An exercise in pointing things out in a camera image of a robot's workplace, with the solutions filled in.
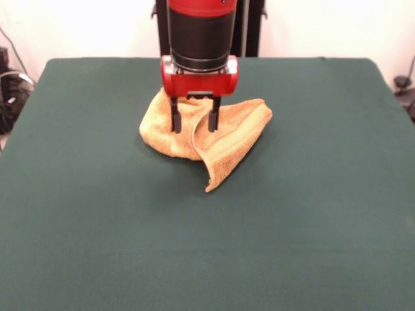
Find dark green tablecloth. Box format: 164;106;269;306
0;57;415;311

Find black equipment with cables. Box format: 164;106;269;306
0;47;36;134

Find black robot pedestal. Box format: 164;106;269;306
150;0;268;58

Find yellow-orange terry towel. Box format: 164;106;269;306
138;87;273;194

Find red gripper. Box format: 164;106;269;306
160;54;241;133

